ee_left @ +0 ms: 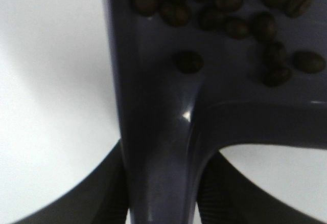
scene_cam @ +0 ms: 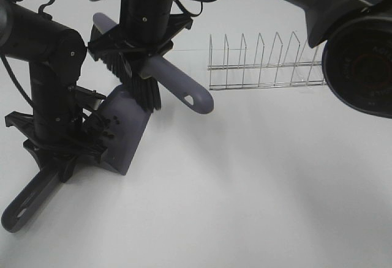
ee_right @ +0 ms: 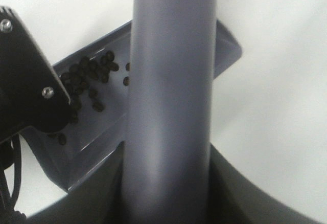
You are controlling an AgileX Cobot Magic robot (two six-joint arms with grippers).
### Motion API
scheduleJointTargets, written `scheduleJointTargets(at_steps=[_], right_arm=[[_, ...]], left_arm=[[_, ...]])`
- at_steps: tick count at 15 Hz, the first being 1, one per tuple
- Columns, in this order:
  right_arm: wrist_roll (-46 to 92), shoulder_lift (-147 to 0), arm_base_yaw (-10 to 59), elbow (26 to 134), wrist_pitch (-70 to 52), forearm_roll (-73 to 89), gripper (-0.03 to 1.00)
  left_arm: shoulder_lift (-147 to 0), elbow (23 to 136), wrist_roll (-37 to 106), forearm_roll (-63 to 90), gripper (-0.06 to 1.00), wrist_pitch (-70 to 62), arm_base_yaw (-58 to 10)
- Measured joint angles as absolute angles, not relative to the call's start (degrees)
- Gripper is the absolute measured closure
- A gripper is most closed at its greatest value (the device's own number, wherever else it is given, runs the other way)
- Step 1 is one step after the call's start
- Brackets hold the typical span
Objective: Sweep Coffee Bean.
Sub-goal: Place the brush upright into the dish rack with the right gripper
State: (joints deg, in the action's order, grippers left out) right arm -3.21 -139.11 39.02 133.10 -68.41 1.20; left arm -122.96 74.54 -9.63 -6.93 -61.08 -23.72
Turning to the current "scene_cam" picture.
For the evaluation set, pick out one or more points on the chrome wire dish rack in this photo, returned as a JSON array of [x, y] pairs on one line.
[[264, 63]]

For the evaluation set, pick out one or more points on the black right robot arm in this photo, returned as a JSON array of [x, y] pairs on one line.
[[356, 60]]

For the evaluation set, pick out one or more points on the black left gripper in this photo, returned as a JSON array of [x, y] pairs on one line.
[[59, 122]]

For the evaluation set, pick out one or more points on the purple plastic dustpan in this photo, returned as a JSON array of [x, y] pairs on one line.
[[125, 133]]

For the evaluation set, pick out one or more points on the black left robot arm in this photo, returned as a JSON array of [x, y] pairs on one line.
[[43, 59]]

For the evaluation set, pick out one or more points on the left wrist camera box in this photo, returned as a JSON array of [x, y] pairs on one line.
[[88, 99]]

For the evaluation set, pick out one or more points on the purple brush black bristles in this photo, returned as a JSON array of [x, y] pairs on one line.
[[146, 92]]

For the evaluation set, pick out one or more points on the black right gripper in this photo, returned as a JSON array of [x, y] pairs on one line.
[[145, 26]]

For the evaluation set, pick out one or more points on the pile of coffee beans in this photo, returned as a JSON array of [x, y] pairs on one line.
[[106, 127]]

